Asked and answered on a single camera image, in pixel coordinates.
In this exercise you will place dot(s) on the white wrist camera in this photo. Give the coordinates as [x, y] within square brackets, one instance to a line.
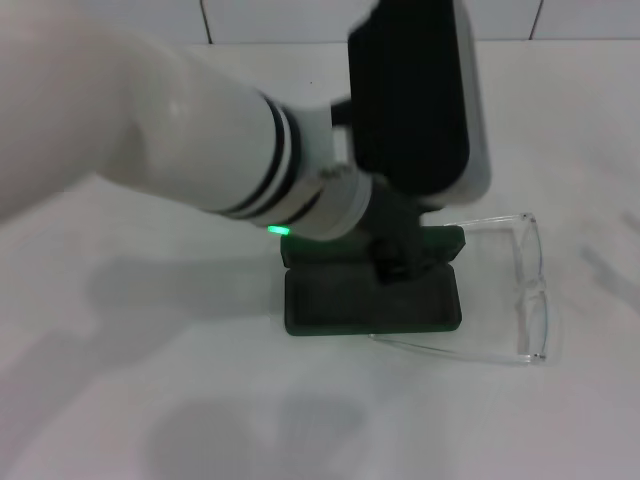
[410, 100]

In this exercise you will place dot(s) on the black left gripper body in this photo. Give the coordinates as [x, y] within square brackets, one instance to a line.
[395, 225]

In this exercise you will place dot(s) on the clear white glasses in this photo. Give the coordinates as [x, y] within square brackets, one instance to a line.
[537, 320]

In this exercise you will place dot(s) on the green glasses case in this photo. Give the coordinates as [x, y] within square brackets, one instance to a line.
[350, 310]

